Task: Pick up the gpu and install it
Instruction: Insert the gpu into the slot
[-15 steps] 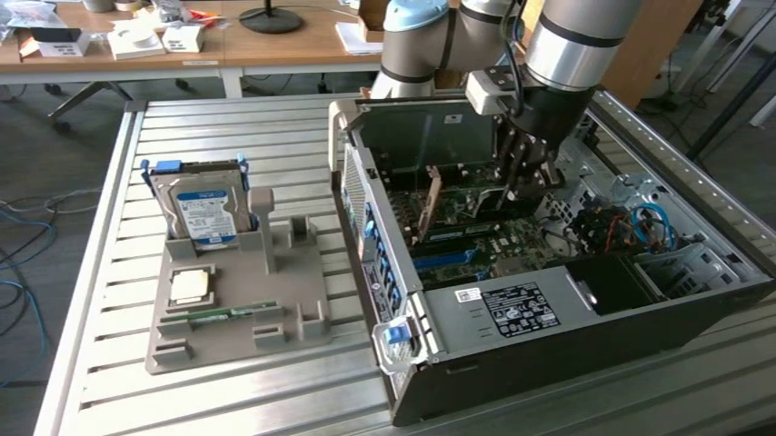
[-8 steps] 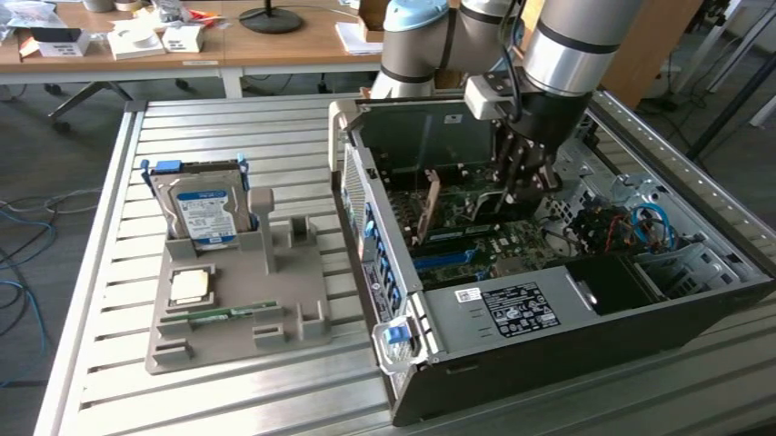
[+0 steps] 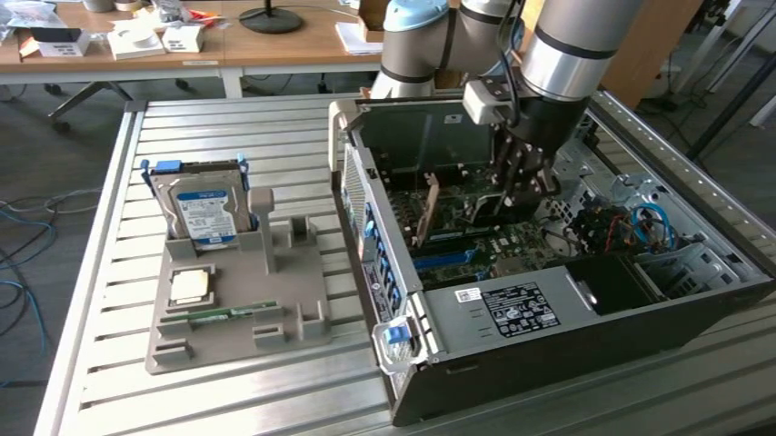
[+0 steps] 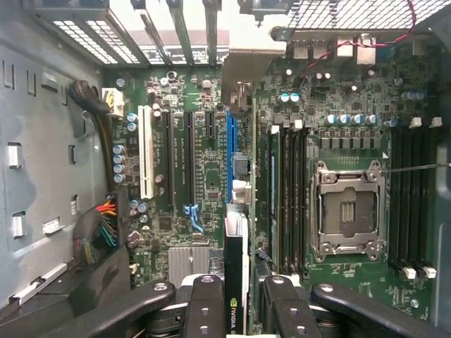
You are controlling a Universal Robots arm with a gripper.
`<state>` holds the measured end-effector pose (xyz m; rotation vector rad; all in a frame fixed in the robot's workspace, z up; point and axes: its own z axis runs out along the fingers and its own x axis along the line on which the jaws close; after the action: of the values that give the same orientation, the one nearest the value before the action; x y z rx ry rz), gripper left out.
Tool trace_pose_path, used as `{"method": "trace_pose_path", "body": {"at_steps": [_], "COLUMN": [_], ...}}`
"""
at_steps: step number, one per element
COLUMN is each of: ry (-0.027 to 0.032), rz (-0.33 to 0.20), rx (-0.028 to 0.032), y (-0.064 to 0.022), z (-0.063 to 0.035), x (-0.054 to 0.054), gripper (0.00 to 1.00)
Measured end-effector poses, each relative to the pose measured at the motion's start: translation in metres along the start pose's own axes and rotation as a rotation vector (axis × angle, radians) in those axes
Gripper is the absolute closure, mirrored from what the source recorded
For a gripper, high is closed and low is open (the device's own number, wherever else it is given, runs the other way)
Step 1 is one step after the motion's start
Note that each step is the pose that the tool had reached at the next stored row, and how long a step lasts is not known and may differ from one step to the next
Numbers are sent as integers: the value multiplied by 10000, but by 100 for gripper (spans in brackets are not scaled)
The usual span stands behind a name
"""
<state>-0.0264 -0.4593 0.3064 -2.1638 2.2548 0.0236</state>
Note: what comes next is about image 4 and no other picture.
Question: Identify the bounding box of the silver chipset heatsink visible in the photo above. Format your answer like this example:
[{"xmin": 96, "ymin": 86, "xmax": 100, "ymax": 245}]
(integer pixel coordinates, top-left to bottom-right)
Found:
[{"xmin": 168, "ymin": 246, "xmax": 211, "ymax": 283}]

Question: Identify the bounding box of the blue slot retention clip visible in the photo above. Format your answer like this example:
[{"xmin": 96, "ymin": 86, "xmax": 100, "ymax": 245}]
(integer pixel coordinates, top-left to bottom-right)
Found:
[{"xmin": 183, "ymin": 203, "xmax": 204, "ymax": 234}]

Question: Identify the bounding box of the black RAM slot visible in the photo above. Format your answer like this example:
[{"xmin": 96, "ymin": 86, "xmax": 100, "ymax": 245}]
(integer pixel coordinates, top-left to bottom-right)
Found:
[
  {"xmin": 281, "ymin": 119, "xmax": 292, "ymax": 275},
  {"xmin": 299, "ymin": 119, "xmax": 310, "ymax": 275},
  {"xmin": 389, "ymin": 118, "xmax": 402, "ymax": 280},
  {"xmin": 410, "ymin": 118, "xmax": 425, "ymax": 280},
  {"xmin": 422, "ymin": 117, "xmax": 443, "ymax": 280},
  {"xmin": 400, "ymin": 118, "xmax": 417, "ymax": 280},
  {"xmin": 290, "ymin": 119, "xmax": 302, "ymax": 275}
]

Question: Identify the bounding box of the metal CPU socket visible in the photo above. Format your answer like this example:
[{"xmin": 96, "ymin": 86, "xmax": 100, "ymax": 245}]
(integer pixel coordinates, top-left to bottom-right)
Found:
[{"xmin": 309, "ymin": 159, "xmax": 388, "ymax": 264}]

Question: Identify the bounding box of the RAM stick with black label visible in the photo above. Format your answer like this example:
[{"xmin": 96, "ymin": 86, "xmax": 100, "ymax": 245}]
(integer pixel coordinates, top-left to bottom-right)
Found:
[{"xmin": 268, "ymin": 125, "xmax": 283, "ymax": 274}]

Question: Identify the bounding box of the long black expansion slot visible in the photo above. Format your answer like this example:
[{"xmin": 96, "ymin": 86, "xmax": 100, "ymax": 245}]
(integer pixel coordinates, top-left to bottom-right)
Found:
[
  {"xmin": 161, "ymin": 111, "xmax": 176, "ymax": 208},
  {"xmin": 182, "ymin": 111, "xmax": 197, "ymax": 209}
]

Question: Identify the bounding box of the blue expansion slot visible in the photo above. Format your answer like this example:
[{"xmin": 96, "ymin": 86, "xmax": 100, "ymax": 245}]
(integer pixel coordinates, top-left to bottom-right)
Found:
[{"xmin": 225, "ymin": 109, "xmax": 237, "ymax": 204}]

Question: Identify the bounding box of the white expansion slot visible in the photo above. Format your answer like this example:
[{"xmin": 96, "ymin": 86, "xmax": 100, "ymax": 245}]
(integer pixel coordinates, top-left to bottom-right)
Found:
[{"xmin": 137, "ymin": 104, "xmax": 155, "ymax": 201}]

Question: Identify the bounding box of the short black expansion slot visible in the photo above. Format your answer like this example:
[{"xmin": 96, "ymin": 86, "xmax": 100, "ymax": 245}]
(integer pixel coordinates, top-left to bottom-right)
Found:
[{"xmin": 205, "ymin": 111, "xmax": 217, "ymax": 139}]

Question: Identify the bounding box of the thin socket locking lever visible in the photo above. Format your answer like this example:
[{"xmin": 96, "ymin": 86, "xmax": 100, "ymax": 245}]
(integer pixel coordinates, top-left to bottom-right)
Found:
[{"xmin": 382, "ymin": 162, "xmax": 451, "ymax": 175}]

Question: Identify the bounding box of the open black PC case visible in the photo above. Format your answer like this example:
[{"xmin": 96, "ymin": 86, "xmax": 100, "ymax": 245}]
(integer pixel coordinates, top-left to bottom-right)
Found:
[{"xmin": 0, "ymin": 0, "xmax": 451, "ymax": 338}]

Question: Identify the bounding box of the green motherboard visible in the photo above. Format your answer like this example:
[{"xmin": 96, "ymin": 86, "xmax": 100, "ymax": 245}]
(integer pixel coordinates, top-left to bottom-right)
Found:
[{"xmin": 104, "ymin": 35, "xmax": 443, "ymax": 327}]

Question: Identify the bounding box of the metal rear port block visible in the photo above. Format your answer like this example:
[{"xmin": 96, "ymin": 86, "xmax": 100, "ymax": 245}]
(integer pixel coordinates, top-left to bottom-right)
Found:
[
  {"xmin": 355, "ymin": 44, "xmax": 378, "ymax": 67},
  {"xmin": 292, "ymin": 37, "xmax": 327, "ymax": 60},
  {"xmin": 335, "ymin": 37, "xmax": 354, "ymax": 58}
]

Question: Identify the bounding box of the black plastic air duct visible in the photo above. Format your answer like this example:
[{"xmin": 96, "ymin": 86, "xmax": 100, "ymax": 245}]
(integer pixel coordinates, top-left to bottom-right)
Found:
[{"xmin": 0, "ymin": 242, "xmax": 133, "ymax": 338}]

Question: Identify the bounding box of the multicoloured power wire bundle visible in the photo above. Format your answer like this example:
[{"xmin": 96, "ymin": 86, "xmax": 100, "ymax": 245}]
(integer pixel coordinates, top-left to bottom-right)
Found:
[{"xmin": 72, "ymin": 195, "xmax": 121, "ymax": 265}]

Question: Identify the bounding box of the black sleeved power wire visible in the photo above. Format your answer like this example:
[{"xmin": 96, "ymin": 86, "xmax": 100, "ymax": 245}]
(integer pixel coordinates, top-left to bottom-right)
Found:
[{"xmin": 68, "ymin": 80, "xmax": 125, "ymax": 191}]

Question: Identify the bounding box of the red and black twisted wire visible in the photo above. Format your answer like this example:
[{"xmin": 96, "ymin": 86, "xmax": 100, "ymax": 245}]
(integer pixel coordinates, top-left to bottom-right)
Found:
[{"xmin": 299, "ymin": 0, "xmax": 427, "ymax": 86}]

